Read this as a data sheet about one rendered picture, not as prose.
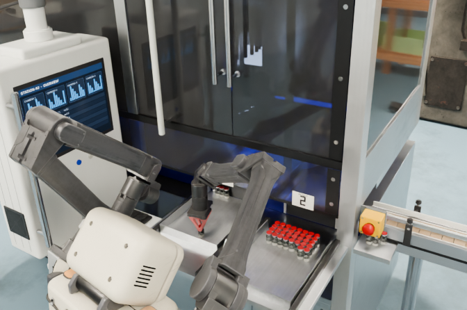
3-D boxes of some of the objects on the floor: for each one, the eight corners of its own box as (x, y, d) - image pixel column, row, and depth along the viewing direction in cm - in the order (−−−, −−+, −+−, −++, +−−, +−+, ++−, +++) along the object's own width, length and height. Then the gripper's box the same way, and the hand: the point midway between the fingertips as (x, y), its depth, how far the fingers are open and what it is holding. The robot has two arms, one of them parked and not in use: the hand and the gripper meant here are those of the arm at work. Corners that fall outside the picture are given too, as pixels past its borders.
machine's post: (328, 393, 216) (374, -142, 127) (341, 399, 213) (397, -144, 124) (322, 404, 211) (366, -144, 122) (336, 411, 208) (390, -146, 119)
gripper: (195, 185, 176) (197, 219, 183) (185, 199, 167) (187, 235, 174) (212, 188, 174) (213, 222, 181) (203, 203, 165) (204, 239, 172)
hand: (200, 227), depth 177 cm, fingers closed, pressing on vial
